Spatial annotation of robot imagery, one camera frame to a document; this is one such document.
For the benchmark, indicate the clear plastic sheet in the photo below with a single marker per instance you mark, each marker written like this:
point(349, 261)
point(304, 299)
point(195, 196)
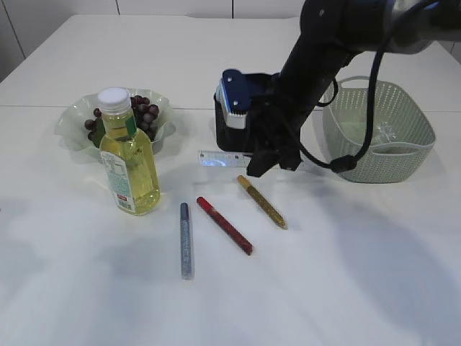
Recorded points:
point(383, 133)

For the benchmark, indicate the green woven plastic basket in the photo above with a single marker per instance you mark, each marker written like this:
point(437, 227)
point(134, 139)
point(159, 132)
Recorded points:
point(344, 123)

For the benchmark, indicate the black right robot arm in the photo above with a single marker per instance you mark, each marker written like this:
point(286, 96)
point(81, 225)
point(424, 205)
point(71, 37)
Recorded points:
point(332, 34)

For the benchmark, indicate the blue glitter glue pen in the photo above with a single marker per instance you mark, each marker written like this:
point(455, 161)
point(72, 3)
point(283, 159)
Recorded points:
point(187, 265)

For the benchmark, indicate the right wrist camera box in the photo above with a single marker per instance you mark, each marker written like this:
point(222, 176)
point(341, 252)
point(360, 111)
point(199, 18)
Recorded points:
point(234, 93)

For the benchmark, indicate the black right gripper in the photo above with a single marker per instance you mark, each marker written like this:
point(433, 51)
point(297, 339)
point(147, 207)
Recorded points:
point(274, 137)

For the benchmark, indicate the gold glitter glue pen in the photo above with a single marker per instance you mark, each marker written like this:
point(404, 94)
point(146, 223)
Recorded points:
point(262, 202)

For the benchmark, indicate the clear plastic ruler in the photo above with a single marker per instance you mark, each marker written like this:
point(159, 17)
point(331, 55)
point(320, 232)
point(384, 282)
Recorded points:
point(222, 159)

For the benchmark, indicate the pale green wavy plate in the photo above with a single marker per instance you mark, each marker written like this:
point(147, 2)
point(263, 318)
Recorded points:
point(74, 136)

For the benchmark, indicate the purple grape bunch with leaves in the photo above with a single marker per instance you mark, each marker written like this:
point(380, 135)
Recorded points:
point(146, 117)

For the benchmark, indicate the red glitter glue pen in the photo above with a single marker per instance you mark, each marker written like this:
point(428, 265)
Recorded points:
point(242, 242)

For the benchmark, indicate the black mesh pen holder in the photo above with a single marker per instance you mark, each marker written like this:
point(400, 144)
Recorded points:
point(231, 139)

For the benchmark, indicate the yellow liquid plastic bottle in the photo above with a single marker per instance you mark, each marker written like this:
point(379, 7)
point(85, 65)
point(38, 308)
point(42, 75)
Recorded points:
point(127, 155)

